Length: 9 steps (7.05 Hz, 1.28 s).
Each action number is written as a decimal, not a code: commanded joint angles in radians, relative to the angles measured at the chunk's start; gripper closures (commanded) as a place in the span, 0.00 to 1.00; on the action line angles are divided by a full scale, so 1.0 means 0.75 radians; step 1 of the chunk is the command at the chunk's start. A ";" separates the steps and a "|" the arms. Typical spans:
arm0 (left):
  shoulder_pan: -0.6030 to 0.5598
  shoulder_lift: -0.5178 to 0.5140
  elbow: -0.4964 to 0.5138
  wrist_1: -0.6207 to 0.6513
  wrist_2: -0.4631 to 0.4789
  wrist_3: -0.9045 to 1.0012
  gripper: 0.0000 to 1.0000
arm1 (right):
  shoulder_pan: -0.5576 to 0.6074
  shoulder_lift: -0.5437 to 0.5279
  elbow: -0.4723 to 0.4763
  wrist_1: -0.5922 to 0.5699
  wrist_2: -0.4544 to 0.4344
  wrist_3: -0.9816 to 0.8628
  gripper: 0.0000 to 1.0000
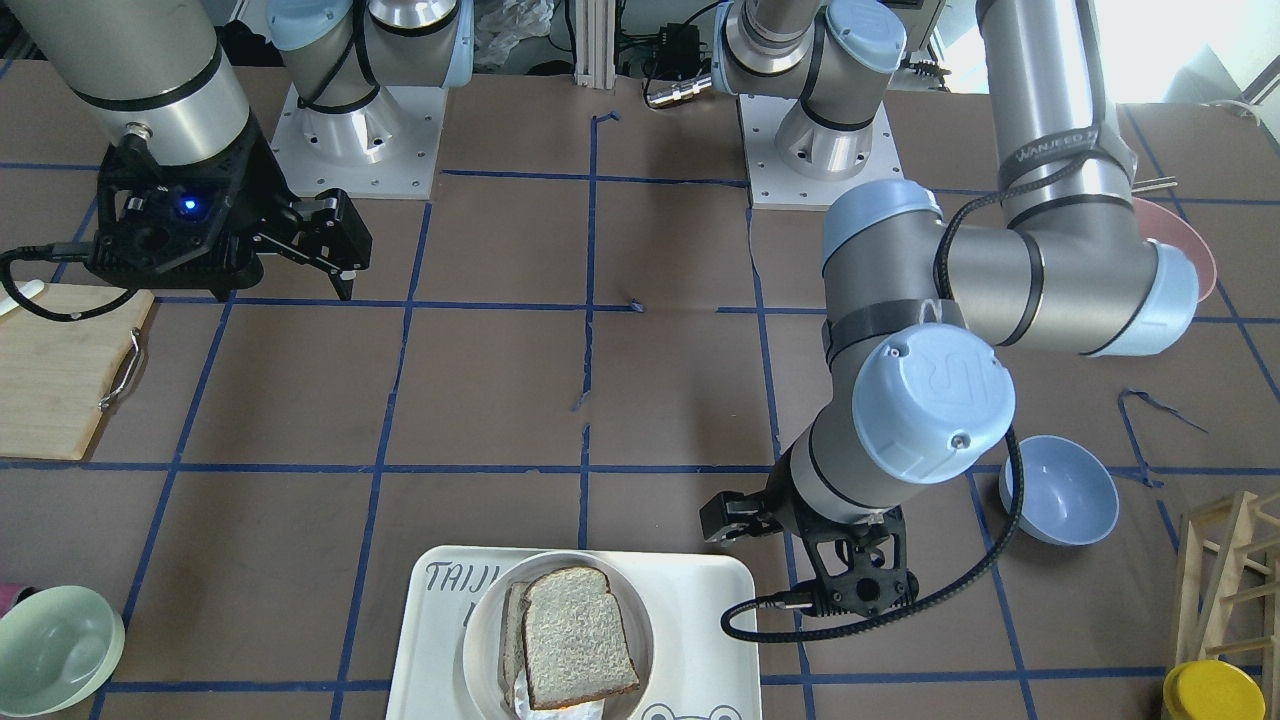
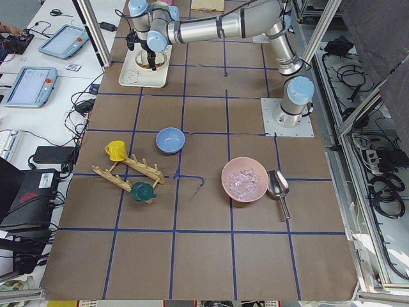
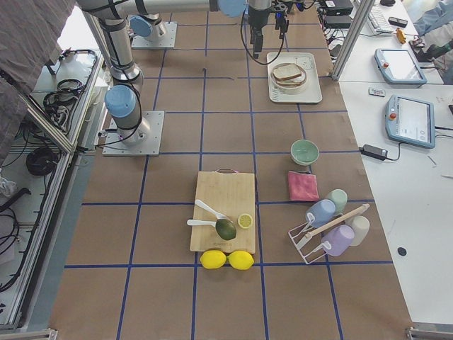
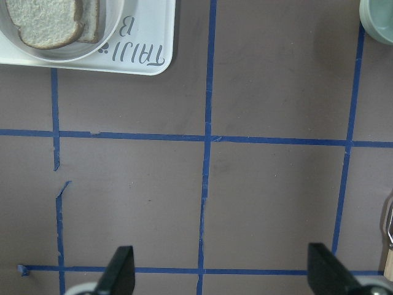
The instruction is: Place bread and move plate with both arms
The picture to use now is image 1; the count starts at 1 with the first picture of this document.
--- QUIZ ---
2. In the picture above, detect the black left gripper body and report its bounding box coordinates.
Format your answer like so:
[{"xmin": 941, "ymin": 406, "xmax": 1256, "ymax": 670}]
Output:
[{"xmin": 699, "ymin": 450, "xmax": 831, "ymax": 544}]

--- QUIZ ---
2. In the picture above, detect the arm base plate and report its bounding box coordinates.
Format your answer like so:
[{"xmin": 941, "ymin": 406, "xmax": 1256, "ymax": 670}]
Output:
[
  {"xmin": 270, "ymin": 86, "xmax": 449, "ymax": 201},
  {"xmin": 739, "ymin": 95, "xmax": 902, "ymax": 211}
]

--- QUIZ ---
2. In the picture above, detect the aluminium frame post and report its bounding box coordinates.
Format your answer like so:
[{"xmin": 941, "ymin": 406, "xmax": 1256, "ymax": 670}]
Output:
[{"xmin": 567, "ymin": 0, "xmax": 620, "ymax": 94}]

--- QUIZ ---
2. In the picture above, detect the wooden cutting board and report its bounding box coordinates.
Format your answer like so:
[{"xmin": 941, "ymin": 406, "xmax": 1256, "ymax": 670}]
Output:
[{"xmin": 1, "ymin": 290, "xmax": 155, "ymax": 461}]

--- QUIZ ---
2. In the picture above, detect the light green bowl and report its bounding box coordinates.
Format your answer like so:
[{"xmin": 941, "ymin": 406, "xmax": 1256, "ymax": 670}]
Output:
[{"xmin": 1, "ymin": 585, "xmax": 125, "ymax": 717}]

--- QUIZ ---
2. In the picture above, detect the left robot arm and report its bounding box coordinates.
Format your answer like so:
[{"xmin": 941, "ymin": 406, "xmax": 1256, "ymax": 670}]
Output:
[{"xmin": 701, "ymin": 1, "xmax": 1198, "ymax": 542}]

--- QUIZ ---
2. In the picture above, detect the pink folded cloth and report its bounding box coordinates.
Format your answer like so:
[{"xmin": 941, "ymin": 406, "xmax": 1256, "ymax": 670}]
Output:
[{"xmin": 0, "ymin": 582, "xmax": 38, "ymax": 618}]

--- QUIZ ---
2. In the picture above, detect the metal ice scoop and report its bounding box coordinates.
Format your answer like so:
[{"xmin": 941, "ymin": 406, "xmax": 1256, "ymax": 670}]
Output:
[{"xmin": 1132, "ymin": 176, "xmax": 1179, "ymax": 195}]

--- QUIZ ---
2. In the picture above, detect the pink bowl with ice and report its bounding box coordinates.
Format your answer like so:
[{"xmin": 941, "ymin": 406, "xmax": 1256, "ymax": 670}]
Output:
[{"xmin": 1133, "ymin": 199, "xmax": 1219, "ymax": 302}]

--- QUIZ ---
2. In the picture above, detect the fried egg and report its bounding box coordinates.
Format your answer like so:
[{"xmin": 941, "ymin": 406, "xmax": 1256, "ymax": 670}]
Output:
[{"xmin": 512, "ymin": 680, "xmax": 607, "ymax": 720}]

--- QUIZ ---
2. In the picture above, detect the light blue bowl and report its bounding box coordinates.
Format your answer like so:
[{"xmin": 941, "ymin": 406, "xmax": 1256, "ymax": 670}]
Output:
[{"xmin": 1019, "ymin": 436, "xmax": 1120, "ymax": 547}]

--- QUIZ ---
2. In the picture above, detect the yellow mug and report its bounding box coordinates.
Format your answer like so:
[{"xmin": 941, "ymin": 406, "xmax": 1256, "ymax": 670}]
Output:
[{"xmin": 1162, "ymin": 659, "xmax": 1267, "ymax": 719}]

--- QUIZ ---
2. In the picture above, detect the wooden cup rack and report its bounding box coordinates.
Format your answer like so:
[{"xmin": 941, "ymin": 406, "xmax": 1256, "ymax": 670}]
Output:
[{"xmin": 1171, "ymin": 491, "xmax": 1279, "ymax": 702}]

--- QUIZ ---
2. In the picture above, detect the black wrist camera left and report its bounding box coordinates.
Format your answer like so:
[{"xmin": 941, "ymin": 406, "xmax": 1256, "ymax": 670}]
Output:
[{"xmin": 792, "ymin": 509, "xmax": 920, "ymax": 618}]

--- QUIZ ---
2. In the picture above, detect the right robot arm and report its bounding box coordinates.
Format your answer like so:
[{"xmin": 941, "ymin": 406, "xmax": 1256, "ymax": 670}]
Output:
[{"xmin": 3, "ymin": 1, "xmax": 475, "ymax": 320}]

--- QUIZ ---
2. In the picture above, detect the bread slice with crust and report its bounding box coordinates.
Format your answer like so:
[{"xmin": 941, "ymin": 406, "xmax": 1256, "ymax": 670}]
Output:
[{"xmin": 524, "ymin": 566, "xmax": 643, "ymax": 711}]

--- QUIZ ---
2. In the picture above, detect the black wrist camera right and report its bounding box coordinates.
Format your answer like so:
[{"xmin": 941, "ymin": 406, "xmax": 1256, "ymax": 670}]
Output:
[{"xmin": 84, "ymin": 127, "xmax": 264, "ymax": 301}]

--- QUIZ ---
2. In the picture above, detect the round white plate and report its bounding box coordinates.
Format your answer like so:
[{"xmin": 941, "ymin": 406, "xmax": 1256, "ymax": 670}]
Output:
[{"xmin": 462, "ymin": 551, "xmax": 654, "ymax": 719}]

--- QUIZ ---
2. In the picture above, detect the cream bear serving tray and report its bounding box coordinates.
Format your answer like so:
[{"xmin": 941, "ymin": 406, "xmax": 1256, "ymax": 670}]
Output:
[{"xmin": 387, "ymin": 544, "xmax": 762, "ymax": 719}]

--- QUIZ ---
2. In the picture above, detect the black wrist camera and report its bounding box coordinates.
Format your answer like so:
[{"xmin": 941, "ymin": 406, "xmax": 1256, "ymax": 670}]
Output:
[
  {"xmin": 792, "ymin": 509, "xmax": 920, "ymax": 618},
  {"xmin": 84, "ymin": 127, "xmax": 264, "ymax": 301}
]

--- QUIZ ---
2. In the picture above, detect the bread slice on plate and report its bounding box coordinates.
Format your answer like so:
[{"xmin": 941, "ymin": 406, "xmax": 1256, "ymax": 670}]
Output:
[{"xmin": 499, "ymin": 582, "xmax": 530, "ymax": 710}]

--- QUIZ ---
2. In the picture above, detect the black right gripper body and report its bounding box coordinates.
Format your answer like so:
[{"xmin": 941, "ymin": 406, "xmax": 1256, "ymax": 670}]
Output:
[{"xmin": 236, "ymin": 129, "xmax": 372, "ymax": 281}]

